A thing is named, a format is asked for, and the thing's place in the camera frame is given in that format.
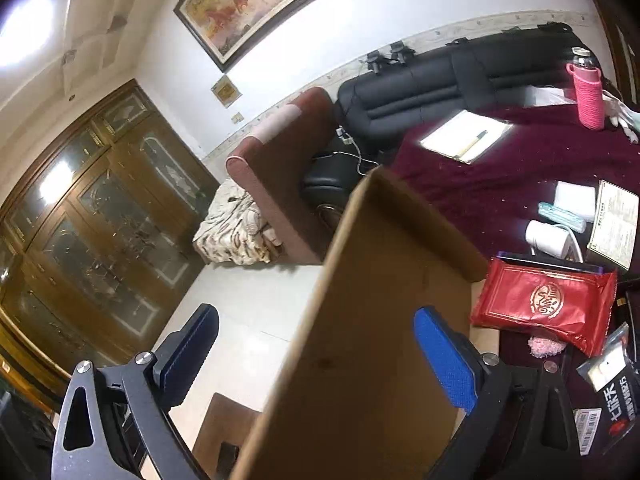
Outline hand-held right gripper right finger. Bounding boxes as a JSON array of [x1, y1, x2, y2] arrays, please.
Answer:
[[412, 306, 583, 480]]

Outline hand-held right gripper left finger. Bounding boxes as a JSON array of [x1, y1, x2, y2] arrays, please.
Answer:
[[51, 303, 221, 480]]

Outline brown cardboard box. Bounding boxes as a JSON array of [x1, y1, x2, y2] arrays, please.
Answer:
[[192, 166, 501, 480]]

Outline pink fluffy ball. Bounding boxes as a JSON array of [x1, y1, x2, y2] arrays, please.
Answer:
[[528, 332, 566, 359]]

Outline red foil packet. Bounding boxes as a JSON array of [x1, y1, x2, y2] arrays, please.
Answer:
[[469, 256, 618, 358]]

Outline patterned beige blanket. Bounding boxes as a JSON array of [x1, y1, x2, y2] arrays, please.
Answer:
[[192, 180, 286, 266]]

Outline wooden glass-door cabinet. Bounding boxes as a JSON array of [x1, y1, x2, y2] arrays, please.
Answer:
[[0, 78, 223, 411]]

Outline clear plastic bag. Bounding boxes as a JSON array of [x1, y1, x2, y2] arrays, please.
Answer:
[[576, 322, 630, 393]]

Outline white jar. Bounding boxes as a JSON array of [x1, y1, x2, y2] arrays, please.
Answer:
[[525, 220, 573, 261]]

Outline maroon tablecloth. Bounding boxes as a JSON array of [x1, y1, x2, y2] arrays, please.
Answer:
[[390, 102, 640, 480]]

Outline black printed packet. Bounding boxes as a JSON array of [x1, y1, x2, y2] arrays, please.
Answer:
[[572, 360, 640, 456]]

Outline light blue toothbrush case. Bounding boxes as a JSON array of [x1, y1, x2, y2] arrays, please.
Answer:
[[538, 201, 587, 233]]

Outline brown fabric armchair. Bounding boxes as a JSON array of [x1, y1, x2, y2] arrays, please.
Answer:
[[225, 86, 346, 266]]

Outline printed paper leaflet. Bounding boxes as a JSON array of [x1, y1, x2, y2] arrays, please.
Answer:
[[586, 179, 640, 272]]

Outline yellow pen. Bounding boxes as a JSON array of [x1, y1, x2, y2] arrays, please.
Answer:
[[457, 130, 488, 160]]

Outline white notebook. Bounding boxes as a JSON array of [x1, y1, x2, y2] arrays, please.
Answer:
[[419, 109, 515, 165]]

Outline black leather sofa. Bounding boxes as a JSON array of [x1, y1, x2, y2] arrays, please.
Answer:
[[300, 22, 608, 211]]

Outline clear plastic wrapper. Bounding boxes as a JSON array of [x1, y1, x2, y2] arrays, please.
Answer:
[[525, 85, 576, 107]]

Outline pink sleeved bottle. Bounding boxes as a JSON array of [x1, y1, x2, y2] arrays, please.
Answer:
[[566, 46, 606, 132]]

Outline white gloves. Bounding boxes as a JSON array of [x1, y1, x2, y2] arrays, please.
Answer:
[[602, 89, 640, 143]]

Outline ceiling light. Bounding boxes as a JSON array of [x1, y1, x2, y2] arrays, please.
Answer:
[[0, 0, 56, 66]]

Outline white charger cable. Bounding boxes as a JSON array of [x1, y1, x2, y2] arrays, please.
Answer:
[[336, 127, 381, 176]]

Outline gold wall plaque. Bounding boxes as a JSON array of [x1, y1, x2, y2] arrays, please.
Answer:
[[210, 75, 244, 108]]

